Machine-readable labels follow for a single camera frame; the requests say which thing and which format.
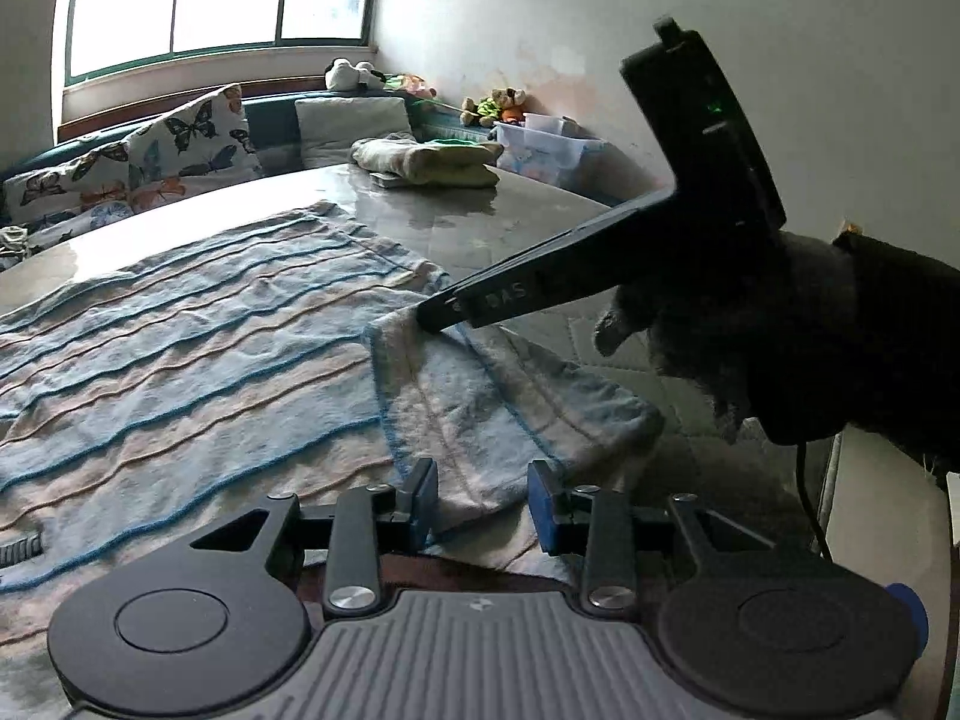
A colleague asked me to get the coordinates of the dark gloved right hand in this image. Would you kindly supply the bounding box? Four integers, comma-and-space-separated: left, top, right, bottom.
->
594, 231, 958, 475

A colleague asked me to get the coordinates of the butterfly print pillow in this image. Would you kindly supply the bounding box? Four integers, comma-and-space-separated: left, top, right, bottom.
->
124, 85, 263, 211

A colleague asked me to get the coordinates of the white grey pillow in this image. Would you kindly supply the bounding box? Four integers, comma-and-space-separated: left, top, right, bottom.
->
295, 96, 413, 169

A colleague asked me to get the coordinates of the small plush toys group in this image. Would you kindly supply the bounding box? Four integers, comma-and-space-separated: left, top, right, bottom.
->
459, 86, 527, 127

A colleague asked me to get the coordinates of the blue striped sweater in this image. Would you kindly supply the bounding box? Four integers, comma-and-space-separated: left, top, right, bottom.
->
2, 203, 662, 647

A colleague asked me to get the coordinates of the white plush toy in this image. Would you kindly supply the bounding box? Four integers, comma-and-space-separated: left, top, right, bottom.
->
324, 57, 386, 93

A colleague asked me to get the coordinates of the clear plastic storage box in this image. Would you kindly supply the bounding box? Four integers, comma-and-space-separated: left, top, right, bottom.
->
494, 122, 607, 195

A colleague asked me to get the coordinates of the long butterfly print cushion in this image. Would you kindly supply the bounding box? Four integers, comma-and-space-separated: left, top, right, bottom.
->
2, 142, 128, 231

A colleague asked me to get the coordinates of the folded cream yellow garment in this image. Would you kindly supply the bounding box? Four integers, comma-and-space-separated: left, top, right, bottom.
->
348, 132, 505, 188

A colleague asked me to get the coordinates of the orange green plush toy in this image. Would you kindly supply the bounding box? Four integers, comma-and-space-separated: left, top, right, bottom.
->
384, 73, 436, 101

